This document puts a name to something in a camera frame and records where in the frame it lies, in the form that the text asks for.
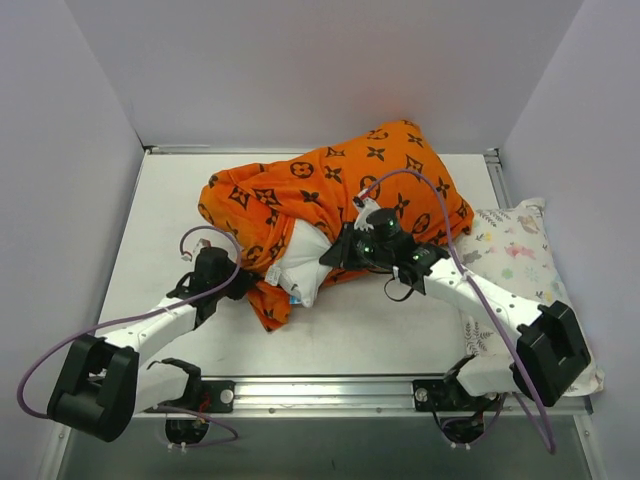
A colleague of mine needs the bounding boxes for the orange patterned plush pillowcase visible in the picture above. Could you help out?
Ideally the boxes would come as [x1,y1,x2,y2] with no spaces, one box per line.
[197,118,475,333]

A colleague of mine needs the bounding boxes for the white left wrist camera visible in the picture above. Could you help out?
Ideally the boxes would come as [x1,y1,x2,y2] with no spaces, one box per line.
[181,238,212,262]

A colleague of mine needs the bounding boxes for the white floral deer pillow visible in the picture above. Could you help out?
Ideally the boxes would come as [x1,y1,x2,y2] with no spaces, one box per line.
[455,198,604,397]

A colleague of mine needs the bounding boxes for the aluminium frame rail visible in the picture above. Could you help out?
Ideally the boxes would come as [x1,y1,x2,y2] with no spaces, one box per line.
[55,375,594,420]
[140,144,501,157]
[483,148,514,208]

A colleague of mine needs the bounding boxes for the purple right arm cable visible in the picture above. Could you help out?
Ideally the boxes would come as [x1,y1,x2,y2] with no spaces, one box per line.
[355,168,557,455]

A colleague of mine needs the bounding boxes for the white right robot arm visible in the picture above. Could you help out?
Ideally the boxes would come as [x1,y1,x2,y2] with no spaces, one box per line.
[320,208,591,409]

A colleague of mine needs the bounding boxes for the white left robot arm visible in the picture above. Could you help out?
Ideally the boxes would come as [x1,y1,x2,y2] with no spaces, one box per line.
[46,247,257,442]

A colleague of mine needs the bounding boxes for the aluminium right frame rail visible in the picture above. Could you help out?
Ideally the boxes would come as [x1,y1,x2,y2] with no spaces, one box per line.
[483,148,514,208]

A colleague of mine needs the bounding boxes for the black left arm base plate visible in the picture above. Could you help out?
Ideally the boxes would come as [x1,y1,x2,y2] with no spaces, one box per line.
[167,380,236,414]

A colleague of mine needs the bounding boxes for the aluminium back frame rail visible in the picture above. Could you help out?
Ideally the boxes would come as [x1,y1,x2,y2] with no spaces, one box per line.
[140,144,501,157]

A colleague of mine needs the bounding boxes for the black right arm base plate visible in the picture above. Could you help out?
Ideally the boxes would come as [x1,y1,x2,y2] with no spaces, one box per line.
[412,378,499,413]

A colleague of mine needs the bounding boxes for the aluminium front frame rail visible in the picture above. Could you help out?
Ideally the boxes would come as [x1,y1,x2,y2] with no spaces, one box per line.
[55,375,594,420]

